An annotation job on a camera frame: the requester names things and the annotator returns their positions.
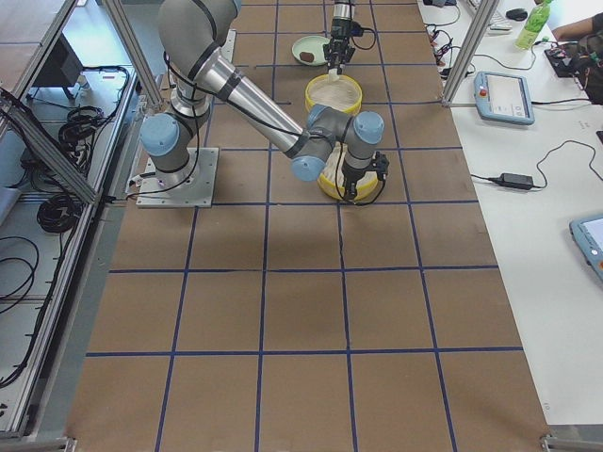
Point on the green plate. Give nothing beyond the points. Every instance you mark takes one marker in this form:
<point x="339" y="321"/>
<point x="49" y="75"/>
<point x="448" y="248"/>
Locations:
<point x="313" y="44"/>

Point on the green bottle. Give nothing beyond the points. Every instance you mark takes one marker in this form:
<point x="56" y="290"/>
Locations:
<point x="533" y="26"/>

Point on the white bun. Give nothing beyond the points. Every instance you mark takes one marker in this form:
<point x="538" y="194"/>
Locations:
<point x="333" y="75"/>

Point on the brown bun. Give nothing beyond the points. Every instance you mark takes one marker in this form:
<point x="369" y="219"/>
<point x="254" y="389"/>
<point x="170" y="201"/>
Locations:
<point x="307" y="57"/>

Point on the yellow steamer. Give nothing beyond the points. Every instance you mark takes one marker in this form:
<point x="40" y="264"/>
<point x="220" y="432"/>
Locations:
<point x="331" y="179"/>
<point x="343" y="94"/>

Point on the black power adapter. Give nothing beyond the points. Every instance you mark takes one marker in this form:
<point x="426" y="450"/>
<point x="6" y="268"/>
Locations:
<point x="516" y="181"/>

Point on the teach pendant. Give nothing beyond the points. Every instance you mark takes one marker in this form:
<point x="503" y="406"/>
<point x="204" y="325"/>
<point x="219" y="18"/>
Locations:
<point x="587" y="234"/>
<point x="503" y="97"/>

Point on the aluminium frame post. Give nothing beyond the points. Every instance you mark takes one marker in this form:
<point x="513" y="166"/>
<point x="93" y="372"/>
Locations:
<point x="471" y="42"/>

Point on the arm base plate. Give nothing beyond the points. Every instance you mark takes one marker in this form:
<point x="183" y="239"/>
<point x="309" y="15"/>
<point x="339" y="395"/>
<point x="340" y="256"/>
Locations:
<point x="192" y="186"/>

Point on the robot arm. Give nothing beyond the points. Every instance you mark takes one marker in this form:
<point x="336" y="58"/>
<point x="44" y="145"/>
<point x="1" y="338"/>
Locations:
<point x="193" y="34"/>
<point x="345" y="10"/>

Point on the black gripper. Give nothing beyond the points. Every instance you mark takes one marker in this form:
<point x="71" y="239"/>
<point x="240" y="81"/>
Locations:
<point x="338" y="27"/>
<point x="351" y="173"/>

